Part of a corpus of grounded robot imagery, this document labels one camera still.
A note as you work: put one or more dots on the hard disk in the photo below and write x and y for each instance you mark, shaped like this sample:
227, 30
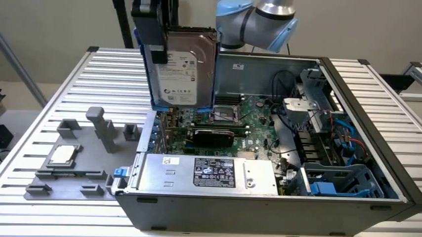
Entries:
187, 74

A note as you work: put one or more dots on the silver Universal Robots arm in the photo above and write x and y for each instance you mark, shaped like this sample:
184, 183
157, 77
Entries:
236, 27

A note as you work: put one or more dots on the blue disk carrier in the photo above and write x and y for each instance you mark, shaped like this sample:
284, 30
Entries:
324, 188

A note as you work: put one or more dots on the grey blue disk bay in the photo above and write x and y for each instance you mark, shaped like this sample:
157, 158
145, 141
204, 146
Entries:
362, 177

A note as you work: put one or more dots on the black stand pole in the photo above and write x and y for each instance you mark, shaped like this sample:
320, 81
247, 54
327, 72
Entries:
173, 14
122, 24

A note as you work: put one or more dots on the black table corner cap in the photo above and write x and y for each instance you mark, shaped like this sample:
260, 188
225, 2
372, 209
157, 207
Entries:
92, 49
363, 62

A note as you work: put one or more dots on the white case label sticker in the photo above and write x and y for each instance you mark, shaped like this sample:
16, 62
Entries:
237, 66

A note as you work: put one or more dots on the CPU socket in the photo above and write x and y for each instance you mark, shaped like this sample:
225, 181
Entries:
227, 116

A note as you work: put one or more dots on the round coin battery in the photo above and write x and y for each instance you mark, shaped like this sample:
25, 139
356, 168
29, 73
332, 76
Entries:
260, 103

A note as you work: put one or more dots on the black graphics card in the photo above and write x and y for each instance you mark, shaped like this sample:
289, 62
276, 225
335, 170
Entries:
212, 138

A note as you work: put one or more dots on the small black background object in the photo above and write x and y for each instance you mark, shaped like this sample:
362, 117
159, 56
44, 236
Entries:
2, 95

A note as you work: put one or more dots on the green Dell motherboard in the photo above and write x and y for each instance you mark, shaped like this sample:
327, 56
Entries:
263, 128

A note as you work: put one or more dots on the white power supply sticker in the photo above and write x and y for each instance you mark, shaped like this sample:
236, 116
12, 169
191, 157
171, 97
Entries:
171, 161

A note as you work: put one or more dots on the silver metal drive cage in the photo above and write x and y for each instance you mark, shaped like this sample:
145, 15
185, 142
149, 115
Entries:
312, 86

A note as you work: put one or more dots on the grey parts rack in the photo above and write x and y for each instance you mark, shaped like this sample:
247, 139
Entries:
92, 160

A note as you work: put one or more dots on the silver CPU chip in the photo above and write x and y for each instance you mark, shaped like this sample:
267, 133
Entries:
64, 155

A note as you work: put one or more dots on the silver finned heatsink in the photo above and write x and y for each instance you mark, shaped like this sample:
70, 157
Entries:
247, 154

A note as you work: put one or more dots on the blue plastic case latch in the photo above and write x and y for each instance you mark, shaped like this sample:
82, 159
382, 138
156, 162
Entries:
120, 172

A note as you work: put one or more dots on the silver power supply unit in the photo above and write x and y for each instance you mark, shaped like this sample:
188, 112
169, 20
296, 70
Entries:
184, 177

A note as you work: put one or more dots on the black power supply label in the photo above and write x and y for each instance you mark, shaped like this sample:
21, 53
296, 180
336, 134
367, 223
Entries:
213, 172

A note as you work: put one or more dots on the black background box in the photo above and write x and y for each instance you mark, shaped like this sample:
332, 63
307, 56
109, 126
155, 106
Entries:
4, 137

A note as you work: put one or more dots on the grey open PC case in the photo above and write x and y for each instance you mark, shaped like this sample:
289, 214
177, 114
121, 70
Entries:
229, 212

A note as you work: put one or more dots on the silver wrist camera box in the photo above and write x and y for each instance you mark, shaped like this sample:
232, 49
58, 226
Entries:
147, 5

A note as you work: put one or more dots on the aluminium frame bar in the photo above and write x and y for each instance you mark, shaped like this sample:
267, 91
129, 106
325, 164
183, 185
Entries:
22, 71

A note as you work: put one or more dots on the light grey plastic bracket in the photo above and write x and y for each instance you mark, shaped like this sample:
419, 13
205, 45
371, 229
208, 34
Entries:
296, 106

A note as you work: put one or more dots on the aluminium profile rail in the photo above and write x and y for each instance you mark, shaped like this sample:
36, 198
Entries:
412, 69

